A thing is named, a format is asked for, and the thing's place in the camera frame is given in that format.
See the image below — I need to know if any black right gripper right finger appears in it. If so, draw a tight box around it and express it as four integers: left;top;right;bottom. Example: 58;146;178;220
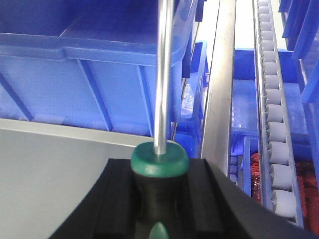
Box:
188;158;318;239

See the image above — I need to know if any white roller conveyor rail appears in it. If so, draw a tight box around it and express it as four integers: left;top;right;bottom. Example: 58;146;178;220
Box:
252;0;304;228

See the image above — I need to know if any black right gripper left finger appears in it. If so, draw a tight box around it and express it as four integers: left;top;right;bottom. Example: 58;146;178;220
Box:
51;159;135;239

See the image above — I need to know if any green black screwdriver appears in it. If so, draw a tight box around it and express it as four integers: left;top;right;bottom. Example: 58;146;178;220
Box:
131;0;189;239

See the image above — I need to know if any blue bin on shelf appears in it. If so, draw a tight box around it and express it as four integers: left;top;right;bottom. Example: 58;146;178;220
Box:
0;0;200;137

